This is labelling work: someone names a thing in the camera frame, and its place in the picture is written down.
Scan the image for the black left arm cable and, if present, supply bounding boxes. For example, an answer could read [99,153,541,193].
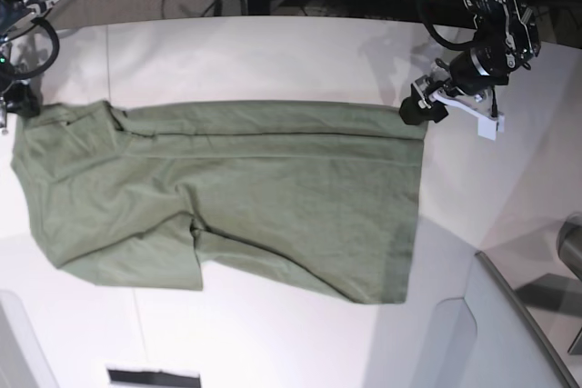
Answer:
[416,0,478,51]

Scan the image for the grey metal stand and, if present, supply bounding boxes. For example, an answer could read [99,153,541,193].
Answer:
[476,214,581,387]

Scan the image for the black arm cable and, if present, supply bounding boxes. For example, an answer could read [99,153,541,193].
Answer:
[0,17,61,80]
[416,0,478,51]

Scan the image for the green t-shirt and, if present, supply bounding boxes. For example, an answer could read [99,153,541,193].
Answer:
[12,101,426,304]

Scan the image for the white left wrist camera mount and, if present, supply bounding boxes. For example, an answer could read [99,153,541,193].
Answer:
[427,87,505,141]

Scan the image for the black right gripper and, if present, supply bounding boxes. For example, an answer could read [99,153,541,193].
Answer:
[1,82,40,127]

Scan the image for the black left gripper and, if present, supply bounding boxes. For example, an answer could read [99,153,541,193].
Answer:
[398,60,483,126]

